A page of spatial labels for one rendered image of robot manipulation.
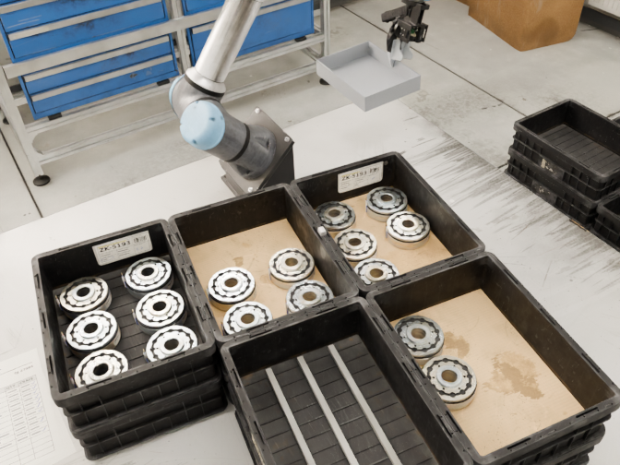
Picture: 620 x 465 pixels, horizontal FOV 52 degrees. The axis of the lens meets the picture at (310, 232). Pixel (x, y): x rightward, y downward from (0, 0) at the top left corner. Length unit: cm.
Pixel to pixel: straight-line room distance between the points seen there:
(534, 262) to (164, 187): 107
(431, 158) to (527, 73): 209
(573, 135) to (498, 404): 154
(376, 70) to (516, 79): 197
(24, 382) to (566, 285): 129
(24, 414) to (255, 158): 82
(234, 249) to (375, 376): 47
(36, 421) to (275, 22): 250
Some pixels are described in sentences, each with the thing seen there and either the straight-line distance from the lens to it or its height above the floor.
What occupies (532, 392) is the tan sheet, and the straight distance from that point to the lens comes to 130.
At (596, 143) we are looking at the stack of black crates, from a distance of 260.
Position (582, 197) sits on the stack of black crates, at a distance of 233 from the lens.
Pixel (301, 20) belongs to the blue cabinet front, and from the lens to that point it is 357.
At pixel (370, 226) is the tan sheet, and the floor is 83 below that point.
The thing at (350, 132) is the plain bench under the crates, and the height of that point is 70.
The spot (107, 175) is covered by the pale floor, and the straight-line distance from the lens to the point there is 329.
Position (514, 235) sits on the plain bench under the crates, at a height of 70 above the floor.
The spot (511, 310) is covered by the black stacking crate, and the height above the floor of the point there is 86.
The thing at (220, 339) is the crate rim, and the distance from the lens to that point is 122.
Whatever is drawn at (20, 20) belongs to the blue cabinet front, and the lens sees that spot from 303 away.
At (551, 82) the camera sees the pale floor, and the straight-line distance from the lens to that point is 398.
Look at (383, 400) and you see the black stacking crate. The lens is 125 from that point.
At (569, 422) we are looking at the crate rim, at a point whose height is 93.
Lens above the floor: 188
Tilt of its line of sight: 43 degrees down
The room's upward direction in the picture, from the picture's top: 3 degrees counter-clockwise
